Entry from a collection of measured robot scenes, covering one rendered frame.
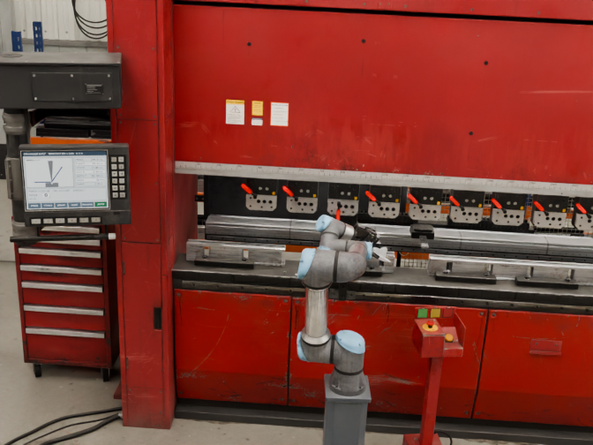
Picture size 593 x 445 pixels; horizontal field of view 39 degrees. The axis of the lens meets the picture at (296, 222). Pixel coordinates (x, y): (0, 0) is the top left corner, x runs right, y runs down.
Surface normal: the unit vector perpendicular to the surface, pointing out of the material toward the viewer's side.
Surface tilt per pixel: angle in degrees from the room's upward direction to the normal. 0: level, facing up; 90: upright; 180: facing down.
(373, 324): 90
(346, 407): 90
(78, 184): 90
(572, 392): 90
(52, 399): 0
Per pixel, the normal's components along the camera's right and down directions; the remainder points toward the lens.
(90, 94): 0.18, 0.36
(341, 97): -0.06, 0.36
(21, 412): 0.04, -0.93
